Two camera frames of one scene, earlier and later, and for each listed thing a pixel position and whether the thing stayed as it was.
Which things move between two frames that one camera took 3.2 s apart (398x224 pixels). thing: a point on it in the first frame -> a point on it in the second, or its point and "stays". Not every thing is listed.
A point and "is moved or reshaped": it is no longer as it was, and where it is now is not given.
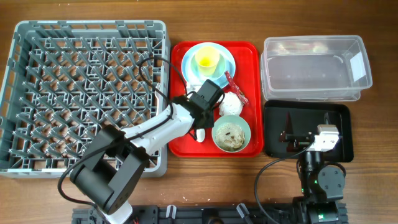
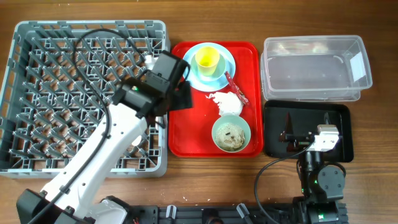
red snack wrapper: [245, 101] stays
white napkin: [231, 104] stays
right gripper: [288, 129] stays
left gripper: [210, 122] -> [183, 99]
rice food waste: [230, 137] stays
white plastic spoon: [201, 134] is moved or reshaped
